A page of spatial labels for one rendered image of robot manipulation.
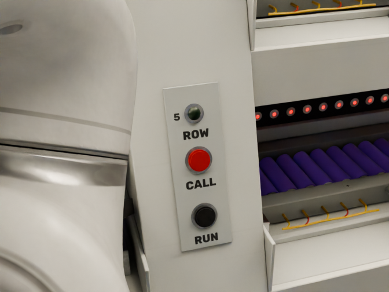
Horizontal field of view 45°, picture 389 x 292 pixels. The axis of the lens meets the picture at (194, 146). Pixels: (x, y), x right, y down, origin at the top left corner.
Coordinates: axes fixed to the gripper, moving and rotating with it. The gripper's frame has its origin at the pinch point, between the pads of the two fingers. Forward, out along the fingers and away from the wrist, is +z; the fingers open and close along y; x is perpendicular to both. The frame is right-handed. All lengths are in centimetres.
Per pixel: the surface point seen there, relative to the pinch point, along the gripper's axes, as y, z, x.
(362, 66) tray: -25.6, -8.5, -8.0
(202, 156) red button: -11.6, -8.8, -3.0
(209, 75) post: -12.9, -9.4, -8.7
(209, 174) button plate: -12.1, -8.1, -1.6
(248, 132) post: -15.4, -8.4, -4.2
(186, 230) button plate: -10.0, -7.2, 2.2
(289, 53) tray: -19.2, -9.4, -9.5
